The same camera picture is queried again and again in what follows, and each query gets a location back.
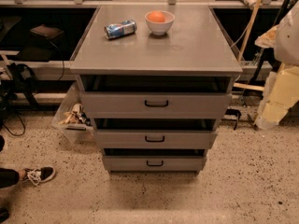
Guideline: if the grey drawer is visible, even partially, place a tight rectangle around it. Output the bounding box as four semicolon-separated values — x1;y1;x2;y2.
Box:
93;130;217;149
80;92;232;119
102;156;206;172

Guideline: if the black box on shelf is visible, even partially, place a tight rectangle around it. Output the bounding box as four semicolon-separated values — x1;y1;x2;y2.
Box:
30;24;64;40

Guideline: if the clear plastic bin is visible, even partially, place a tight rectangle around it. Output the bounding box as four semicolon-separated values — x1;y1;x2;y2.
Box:
51;82;93;143

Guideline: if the blue crushed soda can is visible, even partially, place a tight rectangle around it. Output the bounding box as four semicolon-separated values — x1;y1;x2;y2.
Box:
104;20;137;40

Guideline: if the orange fruit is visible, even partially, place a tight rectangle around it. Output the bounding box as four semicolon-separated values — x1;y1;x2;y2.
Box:
147;11;165;22

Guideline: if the person's dark trouser leg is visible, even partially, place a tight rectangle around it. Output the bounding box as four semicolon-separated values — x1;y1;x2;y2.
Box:
0;168;20;189

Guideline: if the grey bottom drawer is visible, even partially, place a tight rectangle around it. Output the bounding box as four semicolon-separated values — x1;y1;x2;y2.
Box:
102;156;206;172

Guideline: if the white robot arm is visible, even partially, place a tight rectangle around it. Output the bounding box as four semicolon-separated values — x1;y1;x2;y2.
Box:
255;1;299;130

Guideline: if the black white sneaker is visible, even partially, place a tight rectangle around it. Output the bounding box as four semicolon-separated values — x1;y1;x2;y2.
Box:
22;166;56;187

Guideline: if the grey middle drawer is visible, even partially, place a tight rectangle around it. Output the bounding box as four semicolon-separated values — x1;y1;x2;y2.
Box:
93;130;217;149

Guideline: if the grey drawer cabinet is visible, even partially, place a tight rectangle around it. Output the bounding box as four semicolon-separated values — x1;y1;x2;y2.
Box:
69;4;243;175

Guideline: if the white bowl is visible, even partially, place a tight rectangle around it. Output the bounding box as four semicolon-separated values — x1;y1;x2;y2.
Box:
145;10;175;35

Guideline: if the grey top drawer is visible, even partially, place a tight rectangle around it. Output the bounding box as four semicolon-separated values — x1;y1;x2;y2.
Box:
80;92;232;119

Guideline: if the wooden stick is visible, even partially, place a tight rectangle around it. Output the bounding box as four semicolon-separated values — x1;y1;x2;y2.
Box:
238;0;263;62

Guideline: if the black wheel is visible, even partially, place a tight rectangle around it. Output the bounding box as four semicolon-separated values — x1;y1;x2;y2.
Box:
0;208;9;223

